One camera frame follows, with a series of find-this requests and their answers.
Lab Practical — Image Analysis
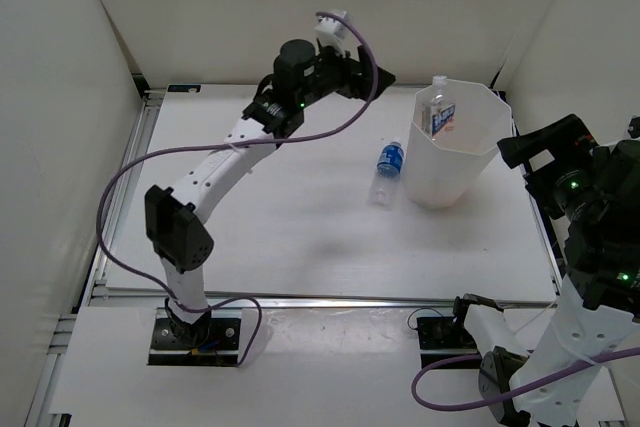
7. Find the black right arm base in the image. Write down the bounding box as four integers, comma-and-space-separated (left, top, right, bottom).
406, 297, 480, 369

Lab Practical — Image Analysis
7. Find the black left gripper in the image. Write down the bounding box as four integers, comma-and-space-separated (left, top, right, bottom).
297, 41, 395, 110

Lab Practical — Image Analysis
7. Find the blue label plastic bottle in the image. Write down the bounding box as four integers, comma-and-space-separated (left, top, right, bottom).
368, 138, 405, 208

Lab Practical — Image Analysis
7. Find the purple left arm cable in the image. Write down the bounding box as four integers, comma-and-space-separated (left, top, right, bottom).
95, 10, 379, 367

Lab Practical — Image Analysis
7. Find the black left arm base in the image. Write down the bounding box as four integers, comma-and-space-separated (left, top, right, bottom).
147, 311, 242, 367

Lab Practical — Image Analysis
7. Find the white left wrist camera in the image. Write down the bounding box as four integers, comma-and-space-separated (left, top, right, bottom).
314, 16, 350, 52

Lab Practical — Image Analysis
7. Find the white label plastic bottle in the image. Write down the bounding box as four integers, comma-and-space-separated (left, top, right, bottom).
420, 76, 456, 140

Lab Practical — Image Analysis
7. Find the white plastic bin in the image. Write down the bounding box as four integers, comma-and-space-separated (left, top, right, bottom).
403, 78, 512, 209

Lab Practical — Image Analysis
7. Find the aluminium table rail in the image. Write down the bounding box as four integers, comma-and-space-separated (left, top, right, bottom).
84, 291, 561, 312

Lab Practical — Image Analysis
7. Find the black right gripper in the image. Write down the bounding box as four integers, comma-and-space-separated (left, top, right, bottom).
497, 113, 607, 224

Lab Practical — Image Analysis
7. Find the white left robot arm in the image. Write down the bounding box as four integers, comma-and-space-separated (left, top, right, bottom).
144, 39, 396, 349

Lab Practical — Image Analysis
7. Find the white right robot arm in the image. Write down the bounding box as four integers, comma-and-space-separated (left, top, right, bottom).
449, 114, 639, 426

